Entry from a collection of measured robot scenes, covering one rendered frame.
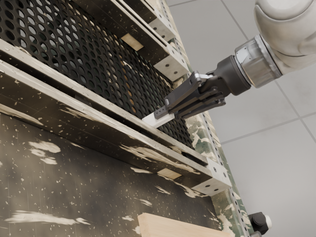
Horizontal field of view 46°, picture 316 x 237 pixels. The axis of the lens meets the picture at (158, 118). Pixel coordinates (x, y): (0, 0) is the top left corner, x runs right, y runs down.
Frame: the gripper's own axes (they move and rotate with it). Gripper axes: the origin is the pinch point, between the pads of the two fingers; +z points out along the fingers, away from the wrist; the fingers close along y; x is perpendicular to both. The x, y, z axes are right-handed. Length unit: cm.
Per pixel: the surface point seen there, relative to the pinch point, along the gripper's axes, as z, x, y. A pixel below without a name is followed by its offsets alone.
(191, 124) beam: 7.1, -16.9, -38.0
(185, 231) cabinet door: 6.5, 21.0, -11.4
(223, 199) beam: 5.0, 9.8, -37.9
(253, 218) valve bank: 3, 14, -53
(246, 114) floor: 9, -66, -144
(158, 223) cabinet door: 6.5, 20.5, -1.0
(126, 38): 7.2, -35.7, -9.3
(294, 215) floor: 7, -1, -144
